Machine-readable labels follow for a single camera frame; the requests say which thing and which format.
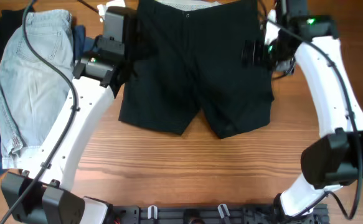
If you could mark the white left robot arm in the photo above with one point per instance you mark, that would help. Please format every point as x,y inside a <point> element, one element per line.
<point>41,192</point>

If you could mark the black shorts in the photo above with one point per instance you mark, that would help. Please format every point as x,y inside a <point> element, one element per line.
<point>199,60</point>

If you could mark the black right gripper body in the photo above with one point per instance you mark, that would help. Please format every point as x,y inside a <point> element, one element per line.
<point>251,52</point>

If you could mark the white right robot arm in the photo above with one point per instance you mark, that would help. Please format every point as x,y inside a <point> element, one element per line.
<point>294,37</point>

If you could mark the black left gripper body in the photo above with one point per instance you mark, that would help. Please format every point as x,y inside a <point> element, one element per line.
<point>132,50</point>

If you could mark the light grey denim shorts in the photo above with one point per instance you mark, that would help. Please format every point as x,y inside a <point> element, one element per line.
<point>32,94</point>

